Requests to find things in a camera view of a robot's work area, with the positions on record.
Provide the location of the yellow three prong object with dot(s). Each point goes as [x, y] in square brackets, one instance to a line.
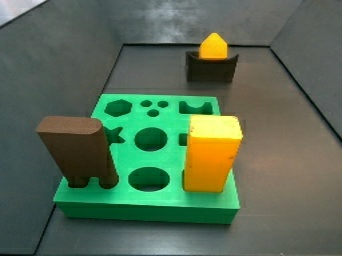
[214, 48]

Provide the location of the black curved fixture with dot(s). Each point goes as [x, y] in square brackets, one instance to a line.
[210, 70]

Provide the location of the brown two prong block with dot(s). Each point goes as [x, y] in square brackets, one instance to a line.
[77, 142]

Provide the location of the green shape sorter block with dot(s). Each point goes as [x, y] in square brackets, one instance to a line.
[146, 128]

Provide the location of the yellow rectangular block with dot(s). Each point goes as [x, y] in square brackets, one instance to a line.
[213, 144]

